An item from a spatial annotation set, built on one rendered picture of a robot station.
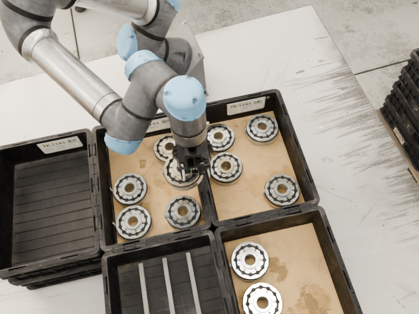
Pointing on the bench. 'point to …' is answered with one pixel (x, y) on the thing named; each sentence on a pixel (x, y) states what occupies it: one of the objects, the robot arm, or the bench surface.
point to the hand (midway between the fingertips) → (194, 166)
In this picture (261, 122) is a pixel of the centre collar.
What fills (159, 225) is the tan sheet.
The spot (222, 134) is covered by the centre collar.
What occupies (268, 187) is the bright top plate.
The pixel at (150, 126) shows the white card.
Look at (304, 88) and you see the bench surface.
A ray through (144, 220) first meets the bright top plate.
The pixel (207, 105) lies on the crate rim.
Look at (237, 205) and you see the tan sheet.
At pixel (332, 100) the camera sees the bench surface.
